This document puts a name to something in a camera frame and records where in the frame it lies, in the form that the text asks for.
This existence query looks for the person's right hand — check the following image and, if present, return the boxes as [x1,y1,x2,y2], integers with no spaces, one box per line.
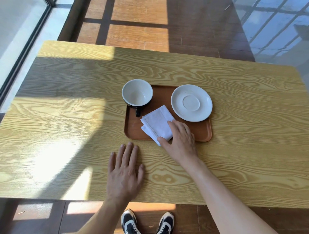
[157,120,198,163]

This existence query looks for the person's left hand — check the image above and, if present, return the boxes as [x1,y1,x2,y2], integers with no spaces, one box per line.
[106,142,145,203]

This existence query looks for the white napkin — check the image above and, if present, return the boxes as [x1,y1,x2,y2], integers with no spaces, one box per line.
[140,105,176,147]

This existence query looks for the person's right forearm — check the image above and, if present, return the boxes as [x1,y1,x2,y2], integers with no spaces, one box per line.
[180,154,278,234]

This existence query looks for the person's left forearm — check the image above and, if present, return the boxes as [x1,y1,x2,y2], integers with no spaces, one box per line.
[77,195,132,234]

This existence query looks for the brown plastic tray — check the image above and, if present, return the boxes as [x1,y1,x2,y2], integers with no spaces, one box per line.
[124,84,213,143]

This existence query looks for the white saucer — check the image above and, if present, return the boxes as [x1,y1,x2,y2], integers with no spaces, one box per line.
[171,84,213,122]

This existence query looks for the person's left shoe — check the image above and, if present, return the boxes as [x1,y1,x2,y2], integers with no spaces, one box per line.
[121,209,141,234]

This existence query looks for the person's shoe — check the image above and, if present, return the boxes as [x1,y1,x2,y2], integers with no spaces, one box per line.
[121,209,141,234]
[156,212,175,234]

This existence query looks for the person's right shoe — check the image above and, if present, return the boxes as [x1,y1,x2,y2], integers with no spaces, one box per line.
[156,212,175,234]

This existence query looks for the black and white cup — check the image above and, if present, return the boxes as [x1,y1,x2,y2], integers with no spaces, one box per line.
[122,79,153,118]

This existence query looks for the black window frame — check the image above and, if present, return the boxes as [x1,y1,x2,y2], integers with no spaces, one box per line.
[0,0,57,106]

